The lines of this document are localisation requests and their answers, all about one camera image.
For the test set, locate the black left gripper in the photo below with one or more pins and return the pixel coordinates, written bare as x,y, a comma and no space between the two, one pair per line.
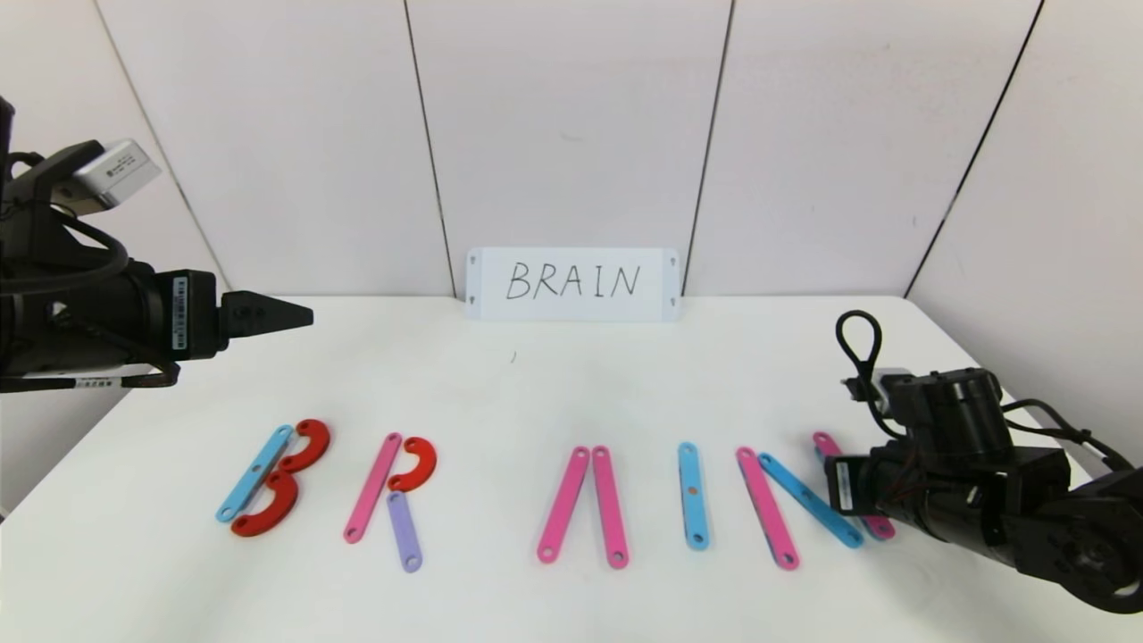
190,313

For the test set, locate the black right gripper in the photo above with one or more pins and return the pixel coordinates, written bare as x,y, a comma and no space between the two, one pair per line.
840,486

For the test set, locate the short blue bar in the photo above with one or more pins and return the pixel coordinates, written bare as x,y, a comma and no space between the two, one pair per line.
804,496

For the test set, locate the pink bar with holes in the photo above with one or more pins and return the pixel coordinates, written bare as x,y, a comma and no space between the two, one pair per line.
371,491
563,505
826,444
766,509
610,507

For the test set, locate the small red arc piece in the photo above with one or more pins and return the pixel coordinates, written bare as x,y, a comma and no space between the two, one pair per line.
424,463

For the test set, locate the short purple bar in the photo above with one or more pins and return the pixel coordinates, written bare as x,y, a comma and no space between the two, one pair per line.
404,531

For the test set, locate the white sign reading BRAIN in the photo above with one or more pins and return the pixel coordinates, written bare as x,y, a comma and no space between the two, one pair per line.
536,308

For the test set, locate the large red arc piece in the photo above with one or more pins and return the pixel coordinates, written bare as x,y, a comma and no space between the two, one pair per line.
272,515
317,444

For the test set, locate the blue bar with orange hole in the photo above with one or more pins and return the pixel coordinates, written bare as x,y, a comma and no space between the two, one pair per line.
693,513

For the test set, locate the long light blue flat bar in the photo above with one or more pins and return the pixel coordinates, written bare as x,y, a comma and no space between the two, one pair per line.
256,472

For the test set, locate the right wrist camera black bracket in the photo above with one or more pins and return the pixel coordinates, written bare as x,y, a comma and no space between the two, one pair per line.
888,382

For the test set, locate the left wrist camera silver box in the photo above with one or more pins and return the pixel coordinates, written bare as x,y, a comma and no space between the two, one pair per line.
116,170

